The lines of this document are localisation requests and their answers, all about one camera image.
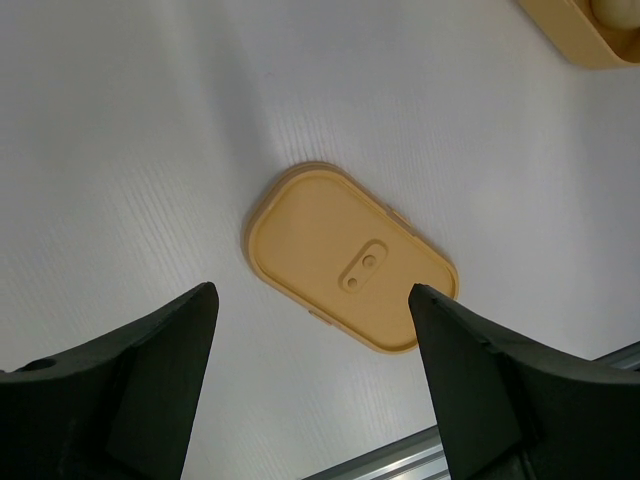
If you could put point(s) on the yellow lunch box base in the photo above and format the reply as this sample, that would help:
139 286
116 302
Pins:
572 28

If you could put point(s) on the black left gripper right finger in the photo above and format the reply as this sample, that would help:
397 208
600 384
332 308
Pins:
508 407

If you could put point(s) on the yellow lunch box lid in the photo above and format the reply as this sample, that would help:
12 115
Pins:
326 242

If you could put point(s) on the round beige bun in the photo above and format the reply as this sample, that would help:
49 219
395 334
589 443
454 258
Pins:
617 14

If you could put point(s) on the aluminium rail frame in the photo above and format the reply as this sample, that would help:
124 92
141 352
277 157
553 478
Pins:
418 456

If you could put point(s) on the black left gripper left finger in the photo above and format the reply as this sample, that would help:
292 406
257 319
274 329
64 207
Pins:
121 406

